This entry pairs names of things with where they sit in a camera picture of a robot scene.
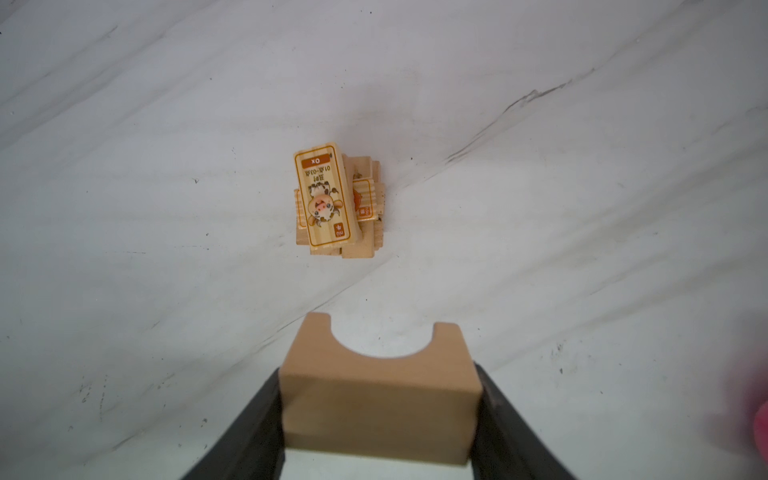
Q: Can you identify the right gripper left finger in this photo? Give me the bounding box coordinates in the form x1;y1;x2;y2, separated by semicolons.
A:
183;371;285;480

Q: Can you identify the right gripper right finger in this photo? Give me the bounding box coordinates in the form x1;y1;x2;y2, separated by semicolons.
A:
470;365;575;480

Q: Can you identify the plain wood block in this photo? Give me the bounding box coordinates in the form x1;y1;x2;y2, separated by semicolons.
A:
310;243;341;256
341;182;386;259
294;189;309;246

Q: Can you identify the printed wood block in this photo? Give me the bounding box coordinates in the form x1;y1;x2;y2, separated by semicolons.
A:
353;178;378;222
294;143;361;250

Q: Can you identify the pink plush toy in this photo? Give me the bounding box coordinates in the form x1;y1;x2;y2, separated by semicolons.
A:
725;359;768;463

